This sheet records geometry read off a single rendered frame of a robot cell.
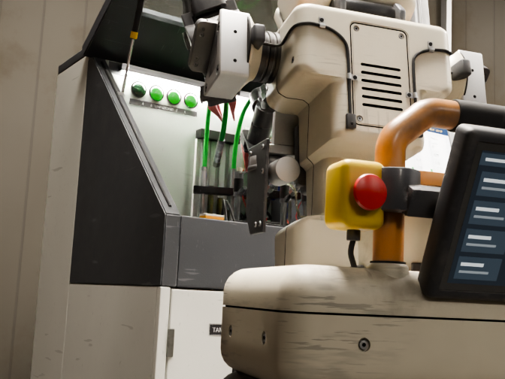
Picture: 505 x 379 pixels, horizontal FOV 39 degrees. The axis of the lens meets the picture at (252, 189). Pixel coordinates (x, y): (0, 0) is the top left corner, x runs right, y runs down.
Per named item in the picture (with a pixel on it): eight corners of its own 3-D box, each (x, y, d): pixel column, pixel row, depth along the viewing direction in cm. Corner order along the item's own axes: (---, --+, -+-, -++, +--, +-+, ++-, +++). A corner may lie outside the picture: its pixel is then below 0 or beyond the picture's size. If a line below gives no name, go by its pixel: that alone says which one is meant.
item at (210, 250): (176, 287, 159) (181, 215, 162) (167, 286, 163) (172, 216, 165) (382, 298, 193) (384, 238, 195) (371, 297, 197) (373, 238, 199)
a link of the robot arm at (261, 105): (258, 107, 183) (280, 110, 185) (255, 94, 189) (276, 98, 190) (252, 130, 187) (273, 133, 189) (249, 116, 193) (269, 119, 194)
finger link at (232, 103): (216, 116, 190) (207, 86, 184) (242, 110, 189) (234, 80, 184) (216, 131, 185) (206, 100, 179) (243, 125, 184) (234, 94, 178)
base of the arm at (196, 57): (198, 19, 115) (269, 31, 119) (191, 4, 122) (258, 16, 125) (188, 71, 119) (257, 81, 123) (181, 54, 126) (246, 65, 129)
